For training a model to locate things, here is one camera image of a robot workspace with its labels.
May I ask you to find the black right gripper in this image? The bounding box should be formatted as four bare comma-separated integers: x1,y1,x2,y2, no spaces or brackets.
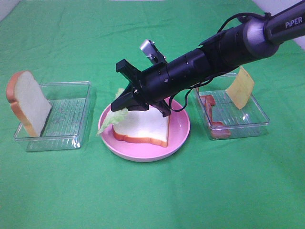
111,59,171,117

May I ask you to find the green lettuce leaf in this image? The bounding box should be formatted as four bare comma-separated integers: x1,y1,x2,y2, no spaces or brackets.
96,87,129,137

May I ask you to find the bread slice with brown crust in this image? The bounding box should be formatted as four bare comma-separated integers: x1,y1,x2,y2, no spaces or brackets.
112,107,170,147

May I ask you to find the bacon strip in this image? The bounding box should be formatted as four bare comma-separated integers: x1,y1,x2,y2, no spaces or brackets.
204,100,232,139
200,95,216,106

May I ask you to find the yellow cheese slice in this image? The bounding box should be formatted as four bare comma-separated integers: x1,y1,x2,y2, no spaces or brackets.
225,66,255,110

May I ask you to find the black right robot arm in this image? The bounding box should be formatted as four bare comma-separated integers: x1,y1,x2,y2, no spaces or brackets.
111,1,305,117

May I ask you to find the pink round plate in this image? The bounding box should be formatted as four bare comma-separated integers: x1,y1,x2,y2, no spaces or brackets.
99,110,190,162

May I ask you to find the clear left plastic container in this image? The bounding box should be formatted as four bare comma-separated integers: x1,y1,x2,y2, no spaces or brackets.
13,81,92,152

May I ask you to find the clear plastic container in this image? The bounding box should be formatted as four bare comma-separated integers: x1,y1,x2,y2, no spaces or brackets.
13,81,92,152
193,73,270,140

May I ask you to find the clear right plastic container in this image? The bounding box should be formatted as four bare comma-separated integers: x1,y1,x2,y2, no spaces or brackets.
193,73,270,140

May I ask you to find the leaning bread slice left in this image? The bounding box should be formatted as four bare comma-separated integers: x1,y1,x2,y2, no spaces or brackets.
6,71,51,137

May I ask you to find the green tablecloth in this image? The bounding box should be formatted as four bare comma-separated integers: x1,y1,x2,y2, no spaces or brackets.
0,0,305,229

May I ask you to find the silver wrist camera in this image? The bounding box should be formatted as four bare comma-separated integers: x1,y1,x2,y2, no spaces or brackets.
140,39,167,65

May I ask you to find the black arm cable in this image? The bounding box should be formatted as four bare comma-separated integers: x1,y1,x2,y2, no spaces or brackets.
168,13,272,113

